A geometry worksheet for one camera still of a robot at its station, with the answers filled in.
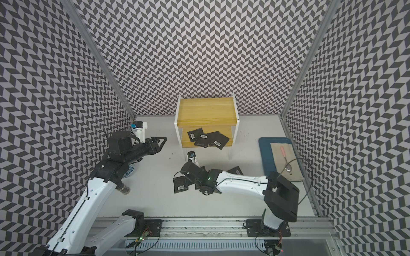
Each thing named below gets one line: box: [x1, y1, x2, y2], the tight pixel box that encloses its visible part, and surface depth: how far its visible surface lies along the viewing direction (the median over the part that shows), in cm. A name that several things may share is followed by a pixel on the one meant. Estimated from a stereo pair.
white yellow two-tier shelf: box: [174, 93, 240, 161], surface depth 78 cm
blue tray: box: [258, 137, 293, 176], surface depth 101 cm
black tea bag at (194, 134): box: [187, 127, 204, 143], surface depth 90 cm
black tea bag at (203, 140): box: [193, 132, 209, 149], surface depth 87 cm
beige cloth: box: [270, 142, 305, 182], surface depth 98 cm
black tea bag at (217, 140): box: [206, 131, 230, 150], surface depth 88 cm
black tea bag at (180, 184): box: [172, 176, 189, 194], surface depth 87 cm
